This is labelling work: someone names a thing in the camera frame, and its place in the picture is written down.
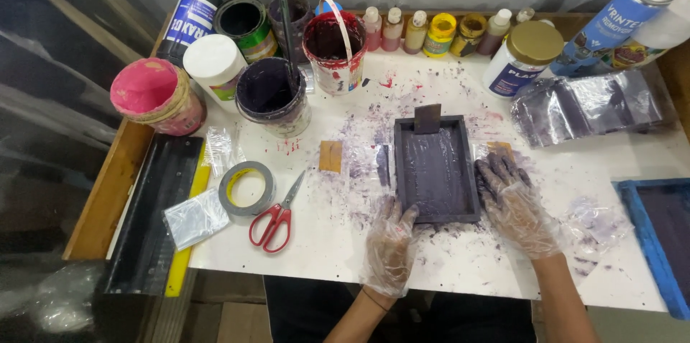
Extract person's right hand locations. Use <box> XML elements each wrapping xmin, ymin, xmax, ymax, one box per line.
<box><xmin>474</xmin><ymin>153</ymin><xmax>564</xmax><ymax>260</ymax></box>

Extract person's left hand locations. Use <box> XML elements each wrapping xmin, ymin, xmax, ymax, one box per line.
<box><xmin>360</xmin><ymin>196</ymin><xmax>420</xmax><ymax>299</ymax></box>

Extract small dark printing screen frame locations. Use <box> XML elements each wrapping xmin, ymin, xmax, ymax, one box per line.
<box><xmin>394</xmin><ymin>115</ymin><xmax>482</xmax><ymax>224</ymax></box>

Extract orange card piece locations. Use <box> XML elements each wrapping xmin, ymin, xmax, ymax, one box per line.
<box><xmin>318</xmin><ymin>140</ymin><xmax>344</xmax><ymax>174</ymax></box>
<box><xmin>485</xmin><ymin>141</ymin><xmax>515</xmax><ymax>163</ymax></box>

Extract small dark scraper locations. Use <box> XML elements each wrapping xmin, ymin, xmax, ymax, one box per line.
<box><xmin>414</xmin><ymin>104</ymin><xmax>442</xmax><ymax>135</ymax></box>

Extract stack of clear plastic pouches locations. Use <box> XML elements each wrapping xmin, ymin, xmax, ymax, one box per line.
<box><xmin>510</xmin><ymin>69</ymin><xmax>665</xmax><ymax>148</ymax></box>

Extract white jar gold lid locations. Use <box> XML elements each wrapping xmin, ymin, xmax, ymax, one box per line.
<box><xmin>482</xmin><ymin>20</ymin><xmax>565</xmax><ymax>99</ymax></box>

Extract purple stained clear plastic sheet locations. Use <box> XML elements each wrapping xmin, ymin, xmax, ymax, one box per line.
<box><xmin>345</xmin><ymin>141</ymin><xmax>394</xmax><ymax>188</ymax></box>

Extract brown ink bottle white cap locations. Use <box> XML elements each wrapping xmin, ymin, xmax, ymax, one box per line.
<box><xmin>477</xmin><ymin>9</ymin><xmax>513</xmax><ymax>57</ymax></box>

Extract ochre paint jar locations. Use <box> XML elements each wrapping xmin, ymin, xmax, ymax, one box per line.
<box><xmin>450</xmin><ymin>13</ymin><xmax>488</xmax><ymax>58</ymax></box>

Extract yellow paint jar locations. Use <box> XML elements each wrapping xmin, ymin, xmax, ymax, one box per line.
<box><xmin>423</xmin><ymin>13</ymin><xmax>457</xmax><ymax>58</ymax></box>

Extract tan ink bottle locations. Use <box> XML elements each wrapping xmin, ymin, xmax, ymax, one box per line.
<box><xmin>404</xmin><ymin>10</ymin><xmax>428</xmax><ymax>55</ymax></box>

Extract red ink bottle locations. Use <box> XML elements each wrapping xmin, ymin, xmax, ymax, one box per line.
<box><xmin>381</xmin><ymin>7</ymin><xmax>404</xmax><ymax>52</ymax></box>

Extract black wrist band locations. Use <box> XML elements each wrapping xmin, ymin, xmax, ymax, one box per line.
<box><xmin>362</xmin><ymin>287</ymin><xmax>390</xmax><ymax>312</ymax></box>

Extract blue spray can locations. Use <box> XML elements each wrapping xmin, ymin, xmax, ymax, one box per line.
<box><xmin>550</xmin><ymin>0</ymin><xmax>677</xmax><ymax>77</ymax></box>

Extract pink ink bottle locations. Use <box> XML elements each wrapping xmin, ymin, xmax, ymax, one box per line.
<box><xmin>362</xmin><ymin>6</ymin><xmax>382</xmax><ymax>52</ymax></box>

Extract white plastic bottle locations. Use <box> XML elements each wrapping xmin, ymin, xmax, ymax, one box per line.
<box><xmin>612</xmin><ymin>0</ymin><xmax>690</xmax><ymax>70</ymax></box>

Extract person's black trousers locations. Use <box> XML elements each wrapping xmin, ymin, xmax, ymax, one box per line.
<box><xmin>263</xmin><ymin>275</ymin><xmax>537</xmax><ymax>343</ymax></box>

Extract dark stirring stick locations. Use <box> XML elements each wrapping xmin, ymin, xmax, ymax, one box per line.
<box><xmin>278</xmin><ymin>0</ymin><xmax>300</xmax><ymax>96</ymax></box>

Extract open dark purple paint tub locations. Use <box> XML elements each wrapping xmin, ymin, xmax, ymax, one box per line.
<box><xmin>235</xmin><ymin>56</ymin><xmax>312</xmax><ymax>139</ymax></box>

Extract purple stained tall tub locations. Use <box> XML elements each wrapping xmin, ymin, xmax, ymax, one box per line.
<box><xmin>268</xmin><ymin>0</ymin><xmax>315</xmax><ymax>63</ymax></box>

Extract crumpled clear plastic wrap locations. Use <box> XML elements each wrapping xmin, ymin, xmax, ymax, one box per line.
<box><xmin>204</xmin><ymin>126</ymin><xmax>246</xmax><ymax>178</ymax></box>

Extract open green metal can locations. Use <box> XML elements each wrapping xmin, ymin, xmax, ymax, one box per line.
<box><xmin>213</xmin><ymin>0</ymin><xmax>280</xmax><ymax>63</ymax></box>

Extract white lidded jar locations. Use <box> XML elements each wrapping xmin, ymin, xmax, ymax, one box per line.
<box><xmin>183</xmin><ymin>34</ymin><xmax>249</xmax><ymax>114</ymax></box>

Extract flat clear plastic bag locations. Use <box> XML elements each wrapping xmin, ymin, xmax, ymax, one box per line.
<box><xmin>163</xmin><ymin>188</ymin><xmax>230</xmax><ymax>251</ymax></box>

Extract black can blue label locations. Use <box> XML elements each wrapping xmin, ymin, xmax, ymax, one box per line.
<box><xmin>156</xmin><ymin>0</ymin><xmax>223</xmax><ymax>68</ymax></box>

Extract long black squeegee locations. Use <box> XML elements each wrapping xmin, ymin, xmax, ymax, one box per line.
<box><xmin>105</xmin><ymin>134</ymin><xmax>204</xmax><ymax>296</ymax></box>

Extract pink stained paint tub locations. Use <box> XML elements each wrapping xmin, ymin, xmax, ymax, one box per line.
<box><xmin>110</xmin><ymin>57</ymin><xmax>207</xmax><ymax>137</ymax></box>

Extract clear plastic sheeting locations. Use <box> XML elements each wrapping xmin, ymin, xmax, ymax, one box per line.
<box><xmin>0</xmin><ymin>0</ymin><xmax>162</xmax><ymax>343</ymax></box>

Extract blue printing screen frame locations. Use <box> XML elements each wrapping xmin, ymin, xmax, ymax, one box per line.
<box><xmin>613</xmin><ymin>178</ymin><xmax>690</xmax><ymax>321</ymax></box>

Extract red paint bucket white handle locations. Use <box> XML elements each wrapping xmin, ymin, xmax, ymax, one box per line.
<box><xmin>302</xmin><ymin>0</ymin><xmax>369</xmax><ymax>97</ymax></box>

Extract red handled scissors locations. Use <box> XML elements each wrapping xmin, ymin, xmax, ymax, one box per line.
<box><xmin>248</xmin><ymin>170</ymin><xmax>306</xmax><ymax>253</ymax></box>

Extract grey duct tape roll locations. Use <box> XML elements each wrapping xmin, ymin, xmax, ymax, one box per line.
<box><xmin>218</xmin><ymin>161</ymin><xmax>277</xmax><ymax>225</ymax></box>

